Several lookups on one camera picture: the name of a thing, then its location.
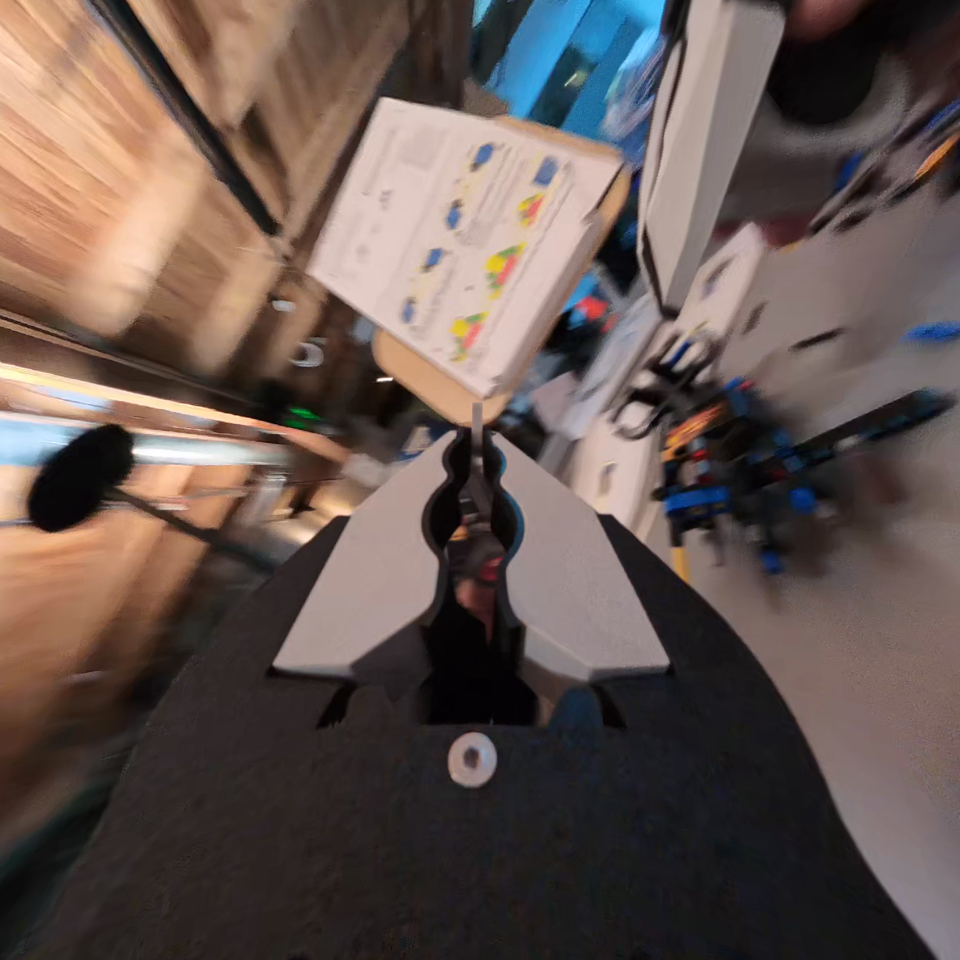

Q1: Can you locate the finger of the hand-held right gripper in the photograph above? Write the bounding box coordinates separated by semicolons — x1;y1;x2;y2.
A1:
636;0;786;315

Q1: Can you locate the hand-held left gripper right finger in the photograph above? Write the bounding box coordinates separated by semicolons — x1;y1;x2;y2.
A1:
486;433;672;704

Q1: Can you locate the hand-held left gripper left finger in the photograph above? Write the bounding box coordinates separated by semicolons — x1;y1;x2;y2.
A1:
271;429;462;684

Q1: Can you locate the black disc lego piece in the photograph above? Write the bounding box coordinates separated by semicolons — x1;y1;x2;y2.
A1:
26;423;275;571

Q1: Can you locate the partly built lego truck chassis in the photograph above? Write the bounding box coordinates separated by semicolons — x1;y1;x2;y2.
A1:
615;330;796;586

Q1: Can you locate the open instruction booklet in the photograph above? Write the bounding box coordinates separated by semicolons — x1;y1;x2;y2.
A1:
536;221;766;526

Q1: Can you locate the laminated instruction sheet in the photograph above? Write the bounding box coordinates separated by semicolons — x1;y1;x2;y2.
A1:
307;97;601;399

